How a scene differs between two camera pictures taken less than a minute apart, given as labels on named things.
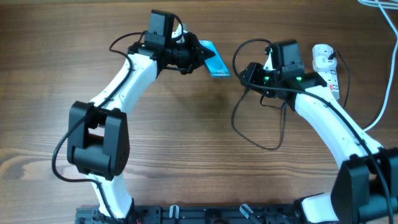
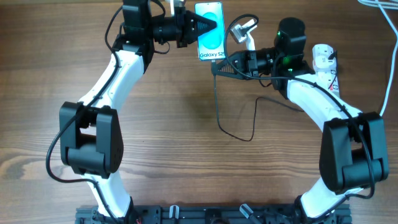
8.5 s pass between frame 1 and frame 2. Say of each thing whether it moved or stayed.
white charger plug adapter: stayed
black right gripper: moved
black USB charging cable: moved
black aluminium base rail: stayed
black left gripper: moved
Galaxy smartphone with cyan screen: moved
